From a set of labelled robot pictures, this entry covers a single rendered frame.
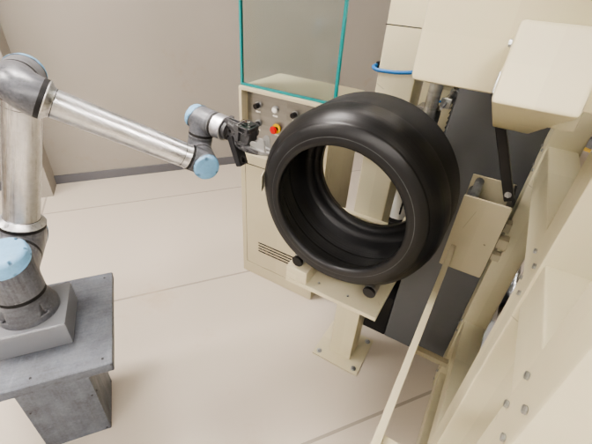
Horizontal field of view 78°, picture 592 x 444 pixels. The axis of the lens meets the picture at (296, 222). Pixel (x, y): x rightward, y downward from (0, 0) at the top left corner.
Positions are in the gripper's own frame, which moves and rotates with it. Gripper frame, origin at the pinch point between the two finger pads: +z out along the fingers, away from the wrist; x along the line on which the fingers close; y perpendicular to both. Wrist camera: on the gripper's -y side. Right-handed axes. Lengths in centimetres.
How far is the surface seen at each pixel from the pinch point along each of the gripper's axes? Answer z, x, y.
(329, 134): 24.3, -12.4, 21.0
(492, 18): 53, -34, 56
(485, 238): 75, 21, -8
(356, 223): 32.7, 16.2, -22.4
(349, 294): 43, -3, -39
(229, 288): -39, 35, -130
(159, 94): -206, 134, -73
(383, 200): 37.4, 28.4, -15.2
